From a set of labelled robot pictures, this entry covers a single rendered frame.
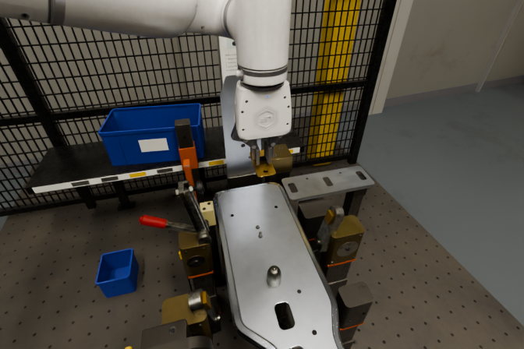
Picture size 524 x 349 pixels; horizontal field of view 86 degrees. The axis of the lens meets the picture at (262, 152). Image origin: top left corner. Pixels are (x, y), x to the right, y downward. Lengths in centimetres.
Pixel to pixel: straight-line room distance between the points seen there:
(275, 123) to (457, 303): 89
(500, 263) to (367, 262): 140
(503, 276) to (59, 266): 232
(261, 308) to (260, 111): 41
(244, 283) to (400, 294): 59
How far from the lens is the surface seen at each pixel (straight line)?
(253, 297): 69
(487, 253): 244
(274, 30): 43
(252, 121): 49
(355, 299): 72
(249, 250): 75
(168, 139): 95
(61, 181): 107
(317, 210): 87
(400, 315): 108
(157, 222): 67
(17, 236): 149
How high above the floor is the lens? 161
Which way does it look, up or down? 36 degrees down
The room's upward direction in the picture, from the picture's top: straight up
